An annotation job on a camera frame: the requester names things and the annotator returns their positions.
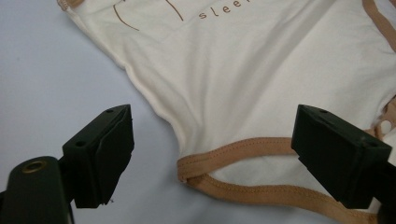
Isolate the cream baby bodysuit brown trim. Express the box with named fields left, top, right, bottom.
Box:
left=57, top=0, right=396, bottom=224

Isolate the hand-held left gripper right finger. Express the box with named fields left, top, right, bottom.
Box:
left=290, top=104, right=393, bottom=210

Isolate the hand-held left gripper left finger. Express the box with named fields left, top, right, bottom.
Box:
left=62, top=104, right=135, bottom=210

